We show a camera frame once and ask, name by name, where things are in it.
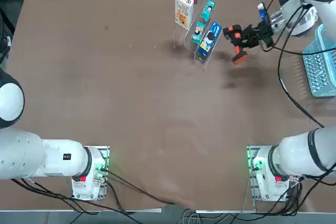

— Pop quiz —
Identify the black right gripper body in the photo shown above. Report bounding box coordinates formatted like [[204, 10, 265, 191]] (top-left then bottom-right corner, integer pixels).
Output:
[[258, 20, 274, 38]]

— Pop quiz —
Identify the orange black barcode scanner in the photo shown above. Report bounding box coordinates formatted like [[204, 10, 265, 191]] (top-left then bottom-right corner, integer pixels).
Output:
[[222, 24, 249, 65]]

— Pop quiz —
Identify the white yellow cookie box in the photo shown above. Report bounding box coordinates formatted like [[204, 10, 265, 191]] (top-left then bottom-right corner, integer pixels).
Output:
[[174, 0, 195, 28]]

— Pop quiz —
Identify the light blue shopping basket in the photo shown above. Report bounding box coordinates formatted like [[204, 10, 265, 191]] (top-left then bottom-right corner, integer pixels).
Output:
[[301, 24, 336, 98]]

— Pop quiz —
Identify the blue Oreo cookie box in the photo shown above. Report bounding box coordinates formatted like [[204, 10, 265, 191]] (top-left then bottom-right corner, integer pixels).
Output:
[[197, 22, 223, 57]]

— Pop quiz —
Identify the teal snack packet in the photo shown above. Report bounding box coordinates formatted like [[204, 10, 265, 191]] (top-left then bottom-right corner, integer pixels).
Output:
[[201, 0, 217, 22], [191, 21, 206, 44]]

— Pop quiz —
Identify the clear acrylic stepped shelf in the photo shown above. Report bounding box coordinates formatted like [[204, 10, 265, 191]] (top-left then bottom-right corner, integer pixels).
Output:
[[173, 0, 224, 72]]

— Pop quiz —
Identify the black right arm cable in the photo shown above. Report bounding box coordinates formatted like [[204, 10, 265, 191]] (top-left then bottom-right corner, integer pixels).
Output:
[[277, 0, 326, 129]]

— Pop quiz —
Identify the aluminium table edge rail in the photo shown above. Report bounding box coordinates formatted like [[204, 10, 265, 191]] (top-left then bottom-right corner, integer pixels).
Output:
[[0, 208, 163, 214], [195, 209, 336, 214]]

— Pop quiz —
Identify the black floor cable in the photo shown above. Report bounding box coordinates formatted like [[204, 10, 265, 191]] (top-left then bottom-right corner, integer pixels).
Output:
[[10, 170, 175, 213]]

